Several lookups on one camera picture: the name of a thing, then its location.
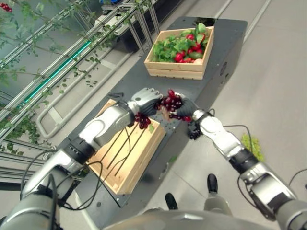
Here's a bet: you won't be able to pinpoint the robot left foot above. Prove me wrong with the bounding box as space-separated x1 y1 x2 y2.
165 192 178 212

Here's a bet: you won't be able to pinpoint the broad green leaf sprig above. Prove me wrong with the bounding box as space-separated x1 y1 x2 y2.
193 23 210 44

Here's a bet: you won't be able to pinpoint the red berry cluster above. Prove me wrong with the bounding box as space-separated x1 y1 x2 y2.
0 2 13 13

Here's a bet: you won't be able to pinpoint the large red grape bunch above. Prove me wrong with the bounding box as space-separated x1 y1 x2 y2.
158 89 184 114

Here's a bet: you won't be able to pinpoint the flat red grape bunch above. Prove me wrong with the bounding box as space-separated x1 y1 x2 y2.
168 114 192 122

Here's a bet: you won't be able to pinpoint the black box under rack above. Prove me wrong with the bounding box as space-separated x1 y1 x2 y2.
114 23 154 53

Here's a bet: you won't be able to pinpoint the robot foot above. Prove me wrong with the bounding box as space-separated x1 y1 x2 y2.
207 173 219 193
165 192 178 212

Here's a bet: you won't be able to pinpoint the green lettuce head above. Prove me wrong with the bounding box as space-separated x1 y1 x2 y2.
240 134 265 162

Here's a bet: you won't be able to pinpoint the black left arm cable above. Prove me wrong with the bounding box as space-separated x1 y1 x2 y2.
20 92 135 230

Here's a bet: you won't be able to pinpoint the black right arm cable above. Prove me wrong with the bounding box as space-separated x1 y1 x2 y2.
206 108 307 192

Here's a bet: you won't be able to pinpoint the silver robot torso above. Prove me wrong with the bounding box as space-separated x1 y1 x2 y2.
102 207 267 230

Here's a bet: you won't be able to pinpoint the white tube guard rail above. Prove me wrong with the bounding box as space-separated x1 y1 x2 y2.
36 49 144 139

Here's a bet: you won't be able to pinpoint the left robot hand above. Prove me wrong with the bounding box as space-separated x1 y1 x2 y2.
130 87 165 117

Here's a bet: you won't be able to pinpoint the leafy green herbs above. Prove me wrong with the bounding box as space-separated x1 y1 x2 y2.
151 35 195 63

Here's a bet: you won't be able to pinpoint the wooden crate with produce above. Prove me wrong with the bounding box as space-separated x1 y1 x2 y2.
143 26 215 81

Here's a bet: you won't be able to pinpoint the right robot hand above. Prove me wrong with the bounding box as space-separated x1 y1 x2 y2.
176 93 200 120

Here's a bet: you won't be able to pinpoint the silver robot leg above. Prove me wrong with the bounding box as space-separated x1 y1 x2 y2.
203 191 233 216

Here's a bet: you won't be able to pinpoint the small red grape bunch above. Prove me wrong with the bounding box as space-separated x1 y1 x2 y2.
134 112 152 130

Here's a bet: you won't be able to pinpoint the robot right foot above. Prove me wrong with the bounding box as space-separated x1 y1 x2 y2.
207 173 219 193

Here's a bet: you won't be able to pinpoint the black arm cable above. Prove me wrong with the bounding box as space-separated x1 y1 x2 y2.
206 108 307 192
20 92 135 230

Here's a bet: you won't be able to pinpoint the dark purple grape bunch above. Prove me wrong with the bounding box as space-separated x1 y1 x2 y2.
187 121 201 141

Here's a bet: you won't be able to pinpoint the empty wooden slat crate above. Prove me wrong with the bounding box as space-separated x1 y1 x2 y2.
85 98 166 195

